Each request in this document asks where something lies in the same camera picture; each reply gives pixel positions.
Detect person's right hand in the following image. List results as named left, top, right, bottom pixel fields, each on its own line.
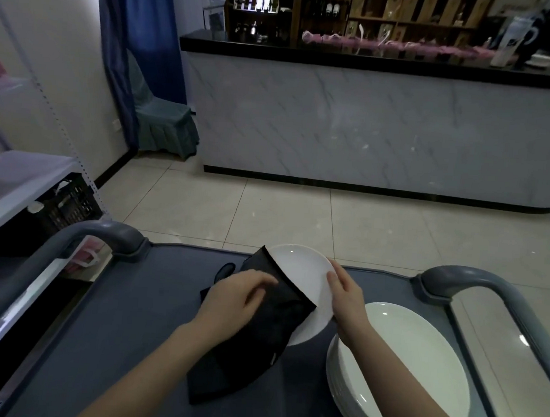
left=321, top=262, right=380, bottom=350

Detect person's left hand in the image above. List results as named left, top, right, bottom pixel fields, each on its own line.
left=192, top=265, right=281, bottom=350

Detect dark blue cleaning cloth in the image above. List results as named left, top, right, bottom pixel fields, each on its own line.
left=184, top=241, right=321, bottom=414

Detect white round plate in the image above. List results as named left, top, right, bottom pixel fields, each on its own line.
left=258, top=242, right=340, bottom=350

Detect stack of white plates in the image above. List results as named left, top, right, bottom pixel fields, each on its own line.
left=321, top=298, right=478, bottom=417

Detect person's left forearm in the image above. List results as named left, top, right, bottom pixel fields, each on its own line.
left=74, top=314, right=223, bottom=417

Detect person's right forearm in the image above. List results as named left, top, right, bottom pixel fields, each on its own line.
left=335, top=325, right=488, bottom=417

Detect grey service cart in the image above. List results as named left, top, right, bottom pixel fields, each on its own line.
left=0, top=213, right=550, bottom=417

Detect black plastic crate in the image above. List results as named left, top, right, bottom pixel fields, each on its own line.
left=30, top=170, right=107, bottom=246

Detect marble bar counter black top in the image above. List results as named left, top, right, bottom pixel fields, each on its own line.
left=169, top=28, right=550, bottom=215

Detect chair with grey-green cover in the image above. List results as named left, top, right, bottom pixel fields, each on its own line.
left=118, top=50, right=207, bottom=162

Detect white metal shelf rack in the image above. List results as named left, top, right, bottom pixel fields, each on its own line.
left=0, top=0, right=128, bottom=392

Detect row of pink bags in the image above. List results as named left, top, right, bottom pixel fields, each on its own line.
left=300, top=29, right=520, bottom=66

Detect blue curtain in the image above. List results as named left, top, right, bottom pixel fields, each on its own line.
left=82, top=0, right=196, bottom=156

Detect white refrigerator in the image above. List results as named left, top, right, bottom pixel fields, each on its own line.
left=172, top=0, right=208, bottom=38

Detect white appliance blue panel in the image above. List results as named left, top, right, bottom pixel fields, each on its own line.
left=200, top=0, right=229, bottom=32

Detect dark wine rack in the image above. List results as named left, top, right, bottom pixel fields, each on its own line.
left=298, top=0, right=354, bottom=45

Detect wooden shelf with boxes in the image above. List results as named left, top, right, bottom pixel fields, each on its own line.
left=345, top=0, right=495, bottom=51

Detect pink bag white handles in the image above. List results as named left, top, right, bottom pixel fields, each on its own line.
left=61, top=233, right=114, bottom=282

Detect white pitcher with handle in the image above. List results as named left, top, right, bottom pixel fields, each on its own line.
left=489, top=14, right=541, bottom=71

